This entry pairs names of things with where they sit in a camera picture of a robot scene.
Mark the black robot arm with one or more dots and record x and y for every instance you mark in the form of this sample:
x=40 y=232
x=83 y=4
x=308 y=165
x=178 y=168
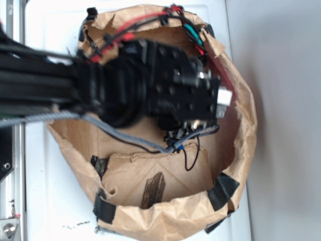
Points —
x=145 y=79

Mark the brown paper bag bin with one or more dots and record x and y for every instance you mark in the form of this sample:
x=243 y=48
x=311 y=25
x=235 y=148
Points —
x=167 y=196

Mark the aluminium frame rail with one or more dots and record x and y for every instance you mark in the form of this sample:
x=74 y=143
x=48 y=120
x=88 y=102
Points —
x=13 y=194

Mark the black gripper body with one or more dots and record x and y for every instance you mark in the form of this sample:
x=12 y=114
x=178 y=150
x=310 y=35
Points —
x=181 y=93

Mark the black mounting plate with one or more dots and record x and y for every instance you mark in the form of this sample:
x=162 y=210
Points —
x=6 y=151

